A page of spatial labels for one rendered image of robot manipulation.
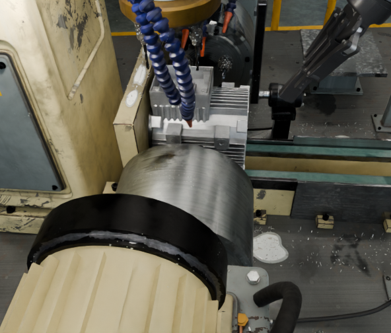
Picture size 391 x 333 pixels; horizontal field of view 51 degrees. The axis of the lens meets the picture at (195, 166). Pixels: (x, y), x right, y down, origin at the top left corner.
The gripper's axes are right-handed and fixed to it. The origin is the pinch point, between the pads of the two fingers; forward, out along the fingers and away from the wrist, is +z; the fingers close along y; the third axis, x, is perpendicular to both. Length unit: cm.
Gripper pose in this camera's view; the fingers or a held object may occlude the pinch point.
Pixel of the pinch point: (296, 84)
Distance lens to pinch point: 78.7
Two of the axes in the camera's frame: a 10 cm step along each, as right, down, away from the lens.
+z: -4.7, 5.8, 6.7
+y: -1.0, 7.2, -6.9
